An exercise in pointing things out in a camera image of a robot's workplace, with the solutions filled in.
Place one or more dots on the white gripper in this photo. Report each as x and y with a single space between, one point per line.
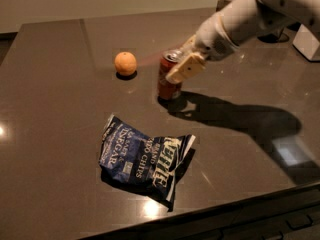
213 37

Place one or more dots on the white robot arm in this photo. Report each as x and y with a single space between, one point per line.
245 19

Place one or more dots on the orange fruit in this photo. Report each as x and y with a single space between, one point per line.
125 63

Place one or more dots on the blue kettle chips bag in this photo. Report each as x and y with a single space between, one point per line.
137 163

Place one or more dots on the dark drawer front with handles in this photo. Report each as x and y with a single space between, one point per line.
266 217

